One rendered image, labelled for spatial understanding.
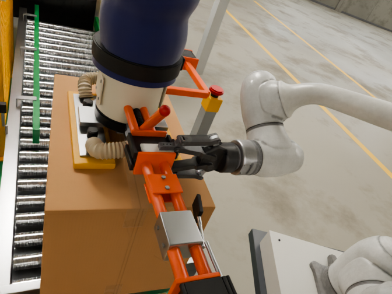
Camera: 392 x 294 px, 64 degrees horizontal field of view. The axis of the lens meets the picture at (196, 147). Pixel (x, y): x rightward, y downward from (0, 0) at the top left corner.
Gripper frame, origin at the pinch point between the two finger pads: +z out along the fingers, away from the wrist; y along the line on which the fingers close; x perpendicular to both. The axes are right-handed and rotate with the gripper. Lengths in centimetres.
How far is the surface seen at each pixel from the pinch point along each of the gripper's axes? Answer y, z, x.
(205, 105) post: 26, -47, 63
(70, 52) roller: 66, 0, 181
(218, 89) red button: 16, -51, 63
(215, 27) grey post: 60, -165, 287
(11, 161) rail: 61, 31, 62
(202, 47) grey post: 87, -158, 290
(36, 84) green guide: 56, 22, 118
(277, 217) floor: 121, -147, 60
